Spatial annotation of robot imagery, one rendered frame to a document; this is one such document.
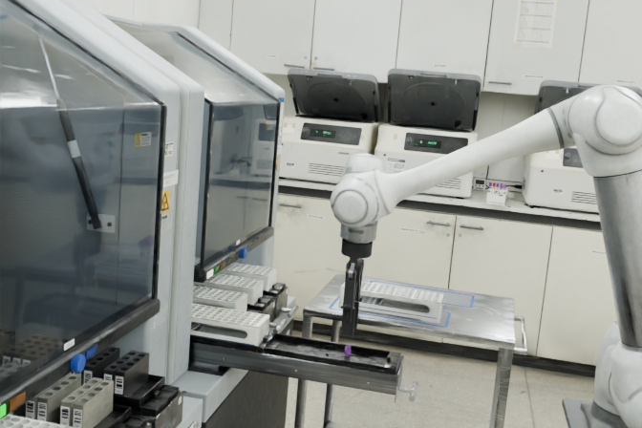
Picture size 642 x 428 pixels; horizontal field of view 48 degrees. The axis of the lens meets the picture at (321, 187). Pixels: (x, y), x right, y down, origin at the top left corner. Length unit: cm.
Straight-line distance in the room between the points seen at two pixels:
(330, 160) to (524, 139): 247
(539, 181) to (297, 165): 133
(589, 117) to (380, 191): 45
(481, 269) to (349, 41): 153
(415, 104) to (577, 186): 106
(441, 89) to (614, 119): 280
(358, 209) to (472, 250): 258
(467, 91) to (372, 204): 276
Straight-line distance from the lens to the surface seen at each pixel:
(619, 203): 158
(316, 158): 410
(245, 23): 452
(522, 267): 410
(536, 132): 171
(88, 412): 140
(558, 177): 404
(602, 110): 150
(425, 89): 426
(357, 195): 152
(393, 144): 405
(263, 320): 186
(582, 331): 422
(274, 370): 182
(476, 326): 215
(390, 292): 214
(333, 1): 439
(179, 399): 159
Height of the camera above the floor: 147
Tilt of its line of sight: 8 degrees down
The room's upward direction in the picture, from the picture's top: 5 degrees clockwise
